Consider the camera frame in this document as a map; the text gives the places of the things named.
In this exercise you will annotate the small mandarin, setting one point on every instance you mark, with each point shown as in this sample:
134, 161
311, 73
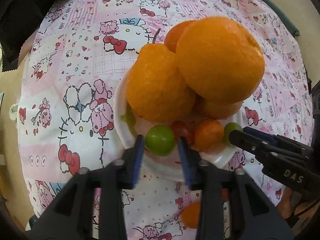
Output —
190, 215
208, 134

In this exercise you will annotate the black and pink cloth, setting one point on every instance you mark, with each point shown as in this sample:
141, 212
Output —
19, 20

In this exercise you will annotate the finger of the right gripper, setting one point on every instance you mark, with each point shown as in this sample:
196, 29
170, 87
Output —
287, 161

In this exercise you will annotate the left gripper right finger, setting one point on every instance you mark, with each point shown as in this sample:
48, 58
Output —
232, 206

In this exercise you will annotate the red apple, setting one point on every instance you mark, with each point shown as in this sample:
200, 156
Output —
174, 34

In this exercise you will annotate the green lime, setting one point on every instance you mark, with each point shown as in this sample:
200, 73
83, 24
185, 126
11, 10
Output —
160, 140
231, 126

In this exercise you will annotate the pink cartoon print tablecloth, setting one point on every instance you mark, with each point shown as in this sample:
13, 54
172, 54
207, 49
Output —
66, 115

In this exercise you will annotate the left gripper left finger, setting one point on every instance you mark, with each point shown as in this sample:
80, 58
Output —
70, 214

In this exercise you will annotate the large orange with stem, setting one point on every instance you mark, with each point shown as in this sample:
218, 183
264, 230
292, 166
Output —
155, 88

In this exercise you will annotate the red cherry tomato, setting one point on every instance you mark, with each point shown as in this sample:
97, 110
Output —
180, 129

